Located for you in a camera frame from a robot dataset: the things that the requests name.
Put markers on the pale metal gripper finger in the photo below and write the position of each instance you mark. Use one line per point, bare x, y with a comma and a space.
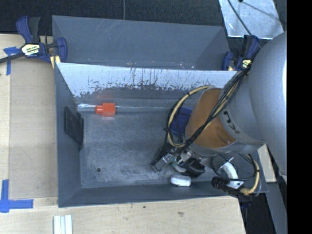
162, 163
159, 156

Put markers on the black rounded object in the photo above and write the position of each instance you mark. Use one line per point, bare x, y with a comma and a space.
193, 168

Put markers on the white rounded object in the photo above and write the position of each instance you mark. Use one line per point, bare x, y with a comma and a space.
181, 181

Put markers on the dark blue object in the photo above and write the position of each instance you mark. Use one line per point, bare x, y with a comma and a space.
181, 121

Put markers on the grey metal bin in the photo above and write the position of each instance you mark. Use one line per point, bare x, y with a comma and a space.
122, 150

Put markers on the clear bottle with red cap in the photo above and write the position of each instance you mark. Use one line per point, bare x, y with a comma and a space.
105, 109

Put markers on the dark green flat block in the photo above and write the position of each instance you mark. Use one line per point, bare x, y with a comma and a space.
73, 125

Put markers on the pale wood board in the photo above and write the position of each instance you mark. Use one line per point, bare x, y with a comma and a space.
31, 130

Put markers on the black cylinder on white bracket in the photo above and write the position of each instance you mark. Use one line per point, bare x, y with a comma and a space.
230, 177

